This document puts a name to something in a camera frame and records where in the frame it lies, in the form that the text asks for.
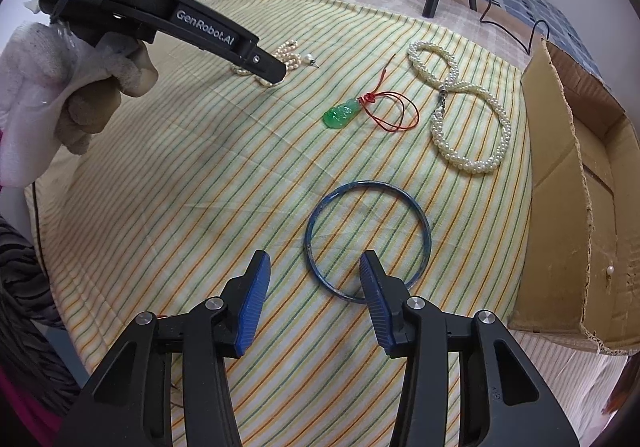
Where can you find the blue bangle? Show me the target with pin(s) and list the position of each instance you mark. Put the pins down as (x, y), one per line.
(367, 183)

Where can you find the pearl stud earring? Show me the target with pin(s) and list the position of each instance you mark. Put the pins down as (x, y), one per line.
(308, 59)

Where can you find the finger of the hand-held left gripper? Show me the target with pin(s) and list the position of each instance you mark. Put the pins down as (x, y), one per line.
(267, 68)

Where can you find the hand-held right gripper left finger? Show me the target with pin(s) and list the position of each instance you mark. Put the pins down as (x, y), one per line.
(252, 299)

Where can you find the tan bed mat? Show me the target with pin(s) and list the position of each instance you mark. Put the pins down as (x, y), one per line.
(505, 24)

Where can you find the cardboard box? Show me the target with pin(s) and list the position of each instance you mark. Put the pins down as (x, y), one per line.
(550, 167)

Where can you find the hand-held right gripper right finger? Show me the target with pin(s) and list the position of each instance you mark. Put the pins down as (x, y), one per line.
(377, 299)

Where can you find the person's left hand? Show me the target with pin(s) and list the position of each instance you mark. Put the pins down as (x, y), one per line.
(45, 92)

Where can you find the yellow green striped cloth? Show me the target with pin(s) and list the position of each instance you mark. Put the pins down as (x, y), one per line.
(200, 177)

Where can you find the dark striped garment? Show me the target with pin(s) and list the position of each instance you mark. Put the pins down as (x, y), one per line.
(25, 307)

